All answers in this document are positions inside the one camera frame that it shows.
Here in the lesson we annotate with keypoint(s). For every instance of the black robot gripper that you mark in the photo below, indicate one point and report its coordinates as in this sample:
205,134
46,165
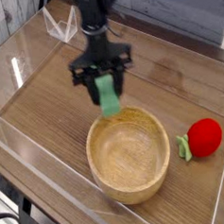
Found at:
96,61

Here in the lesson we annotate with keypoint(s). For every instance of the green rectangular block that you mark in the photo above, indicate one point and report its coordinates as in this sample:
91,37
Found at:
109,102

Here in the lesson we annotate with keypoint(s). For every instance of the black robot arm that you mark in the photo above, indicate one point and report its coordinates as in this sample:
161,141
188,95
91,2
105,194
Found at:
95,22

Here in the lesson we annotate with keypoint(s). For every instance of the brown wooden bowl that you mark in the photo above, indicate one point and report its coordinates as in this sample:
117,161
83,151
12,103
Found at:
128,154

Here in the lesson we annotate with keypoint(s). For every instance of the red plush strawberry toy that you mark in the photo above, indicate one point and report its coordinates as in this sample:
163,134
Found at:
201,140

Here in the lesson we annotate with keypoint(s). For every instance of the grey sofa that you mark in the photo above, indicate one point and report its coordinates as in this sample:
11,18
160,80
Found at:
202,19

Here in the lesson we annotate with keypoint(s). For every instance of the clear acrylic front barrier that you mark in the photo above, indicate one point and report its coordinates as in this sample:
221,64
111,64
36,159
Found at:
55,187

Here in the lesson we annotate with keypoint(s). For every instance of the clear acrylic corner bracket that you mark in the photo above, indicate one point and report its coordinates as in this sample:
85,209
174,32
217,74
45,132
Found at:
63,31

